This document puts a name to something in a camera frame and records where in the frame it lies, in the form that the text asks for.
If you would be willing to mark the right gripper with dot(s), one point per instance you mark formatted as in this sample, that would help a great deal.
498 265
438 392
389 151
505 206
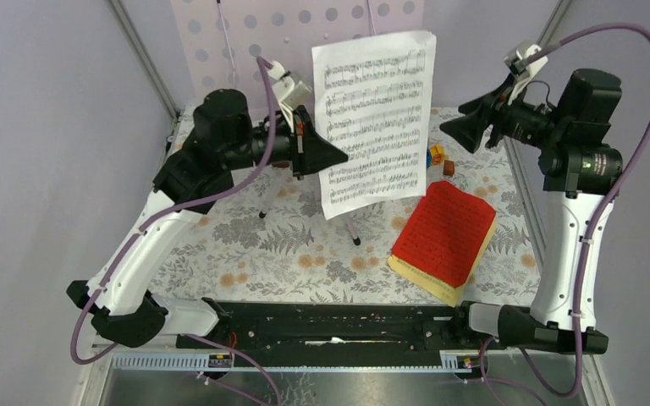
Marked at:
468 129

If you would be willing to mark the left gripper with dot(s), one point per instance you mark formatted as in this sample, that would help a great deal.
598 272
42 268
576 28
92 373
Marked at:
310 150

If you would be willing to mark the white sheet music page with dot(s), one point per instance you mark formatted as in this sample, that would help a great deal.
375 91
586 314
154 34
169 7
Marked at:
372 101

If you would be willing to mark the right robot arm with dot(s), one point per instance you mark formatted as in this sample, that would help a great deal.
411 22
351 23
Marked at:
579 171

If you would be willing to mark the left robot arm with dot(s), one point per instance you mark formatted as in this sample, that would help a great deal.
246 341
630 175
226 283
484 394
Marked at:
123 309

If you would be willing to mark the small brown block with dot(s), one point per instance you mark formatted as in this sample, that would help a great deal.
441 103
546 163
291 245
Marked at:
448 168

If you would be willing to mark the floral table mat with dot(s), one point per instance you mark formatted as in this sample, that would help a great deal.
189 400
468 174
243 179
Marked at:
270 242

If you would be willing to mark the yellow sheet music page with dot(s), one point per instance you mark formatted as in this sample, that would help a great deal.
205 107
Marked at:
441 259

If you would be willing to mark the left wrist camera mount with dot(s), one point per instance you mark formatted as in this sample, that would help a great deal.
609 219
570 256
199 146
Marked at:
290 90

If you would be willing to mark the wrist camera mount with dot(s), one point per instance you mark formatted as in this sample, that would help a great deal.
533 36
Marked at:
290 90
521 71

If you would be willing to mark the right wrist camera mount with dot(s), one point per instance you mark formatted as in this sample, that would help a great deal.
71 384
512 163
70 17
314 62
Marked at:
521 71

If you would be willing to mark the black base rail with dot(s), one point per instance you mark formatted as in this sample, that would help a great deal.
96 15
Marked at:
389 336

